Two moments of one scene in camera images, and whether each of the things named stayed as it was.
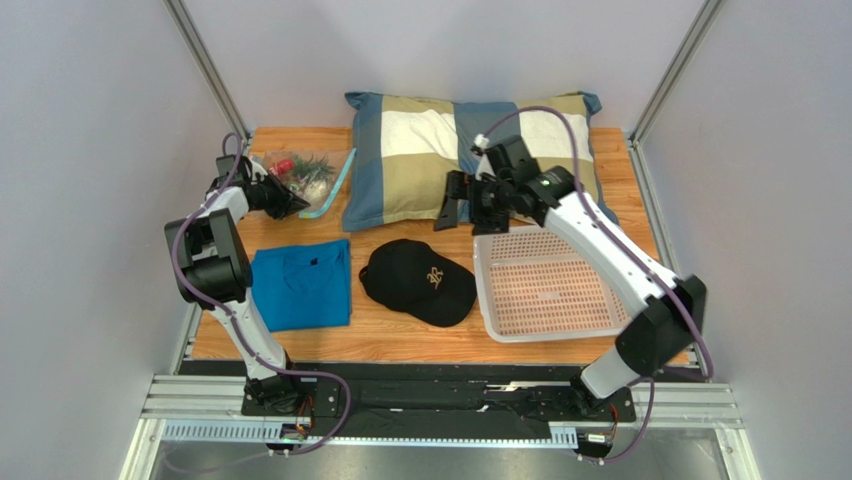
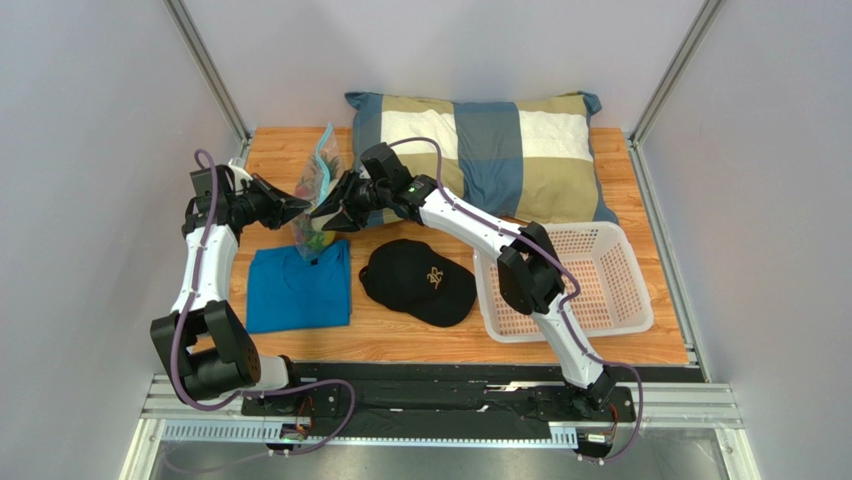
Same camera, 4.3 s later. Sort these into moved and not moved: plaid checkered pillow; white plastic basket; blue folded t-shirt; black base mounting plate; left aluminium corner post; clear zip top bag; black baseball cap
Moved: clear zip top bag
Not moved: plaid checkered pillow; left aluminium corner post; black base mounting plate; blue folded t-shirt; white plastic basket; black baseball cap
